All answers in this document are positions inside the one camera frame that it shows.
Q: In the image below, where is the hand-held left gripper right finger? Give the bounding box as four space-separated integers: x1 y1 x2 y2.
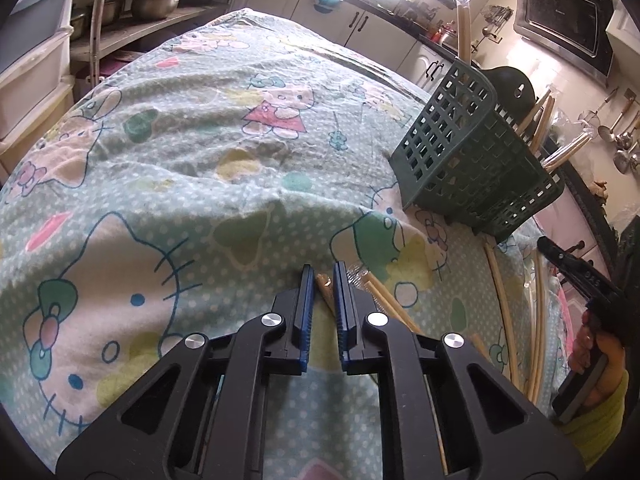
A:
334 261 587 480

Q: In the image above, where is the bamboo chopstick pair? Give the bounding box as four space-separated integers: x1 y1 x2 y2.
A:
314 272 340 321

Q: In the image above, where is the person's right hand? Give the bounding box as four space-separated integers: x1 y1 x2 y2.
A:
570 310 628 376

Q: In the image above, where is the pastel plastic drawer unit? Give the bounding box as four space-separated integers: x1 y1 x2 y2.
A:
0 0 81 171

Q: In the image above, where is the black range hood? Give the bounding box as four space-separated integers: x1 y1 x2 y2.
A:
512 0 615 78

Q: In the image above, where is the green plastic utensil basket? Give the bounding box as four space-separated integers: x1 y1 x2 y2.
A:
389 57 566 243

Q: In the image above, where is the black kitchen countertop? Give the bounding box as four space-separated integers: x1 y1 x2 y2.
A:
240 0 623 281

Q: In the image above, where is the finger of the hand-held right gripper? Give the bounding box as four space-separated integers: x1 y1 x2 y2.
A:
537 236 621 301

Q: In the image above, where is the person's right forearm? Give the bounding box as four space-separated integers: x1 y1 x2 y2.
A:
562 360 631 461

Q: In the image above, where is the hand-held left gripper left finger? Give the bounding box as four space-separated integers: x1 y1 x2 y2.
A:
56 264 317 480

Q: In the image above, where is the white upper cabinet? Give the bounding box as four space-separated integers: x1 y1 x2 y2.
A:
605 0 640 63

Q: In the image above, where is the metal kitchen shelf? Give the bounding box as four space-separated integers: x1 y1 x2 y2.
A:
70 0 236 81

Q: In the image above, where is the row of hanging kitchen utensils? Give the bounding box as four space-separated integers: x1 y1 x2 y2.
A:
580 87 640 176

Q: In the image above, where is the cartoon cat printed blanket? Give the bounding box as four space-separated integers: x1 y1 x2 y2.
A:
0 7 566 480

